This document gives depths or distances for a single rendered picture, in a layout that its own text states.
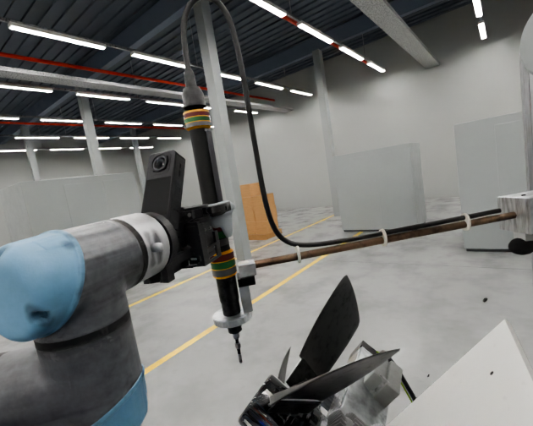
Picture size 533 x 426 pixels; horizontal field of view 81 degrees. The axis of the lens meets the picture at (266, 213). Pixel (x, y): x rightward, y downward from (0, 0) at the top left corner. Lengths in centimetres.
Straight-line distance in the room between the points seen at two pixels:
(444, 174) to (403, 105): 286
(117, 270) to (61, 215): 626
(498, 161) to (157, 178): 554
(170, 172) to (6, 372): 25
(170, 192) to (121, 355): 20
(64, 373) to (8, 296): 8
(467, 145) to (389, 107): 746
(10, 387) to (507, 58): 1263
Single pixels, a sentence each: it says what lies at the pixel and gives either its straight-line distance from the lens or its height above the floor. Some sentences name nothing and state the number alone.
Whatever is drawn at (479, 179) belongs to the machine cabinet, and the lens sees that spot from 580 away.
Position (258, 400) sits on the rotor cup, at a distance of 75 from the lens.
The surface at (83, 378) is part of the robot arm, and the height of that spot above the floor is 157.
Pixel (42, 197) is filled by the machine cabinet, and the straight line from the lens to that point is 650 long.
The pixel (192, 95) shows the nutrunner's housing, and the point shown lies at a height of 185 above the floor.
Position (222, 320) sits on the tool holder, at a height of 147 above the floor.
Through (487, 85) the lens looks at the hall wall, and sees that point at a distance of 1254.
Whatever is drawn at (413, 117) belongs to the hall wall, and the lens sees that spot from 1273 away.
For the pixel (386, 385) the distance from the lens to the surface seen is 94.
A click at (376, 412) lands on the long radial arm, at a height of 109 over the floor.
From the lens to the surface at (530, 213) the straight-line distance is 76.
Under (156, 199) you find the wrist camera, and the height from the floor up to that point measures 170.
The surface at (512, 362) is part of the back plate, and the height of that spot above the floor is 135.
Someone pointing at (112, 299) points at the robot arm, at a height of 162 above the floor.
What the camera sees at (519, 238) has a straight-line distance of 80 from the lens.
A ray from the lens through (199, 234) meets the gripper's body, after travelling 42.
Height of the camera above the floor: 170
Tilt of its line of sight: 7 degrees down
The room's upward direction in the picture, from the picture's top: 9 degrees counter-clockwise
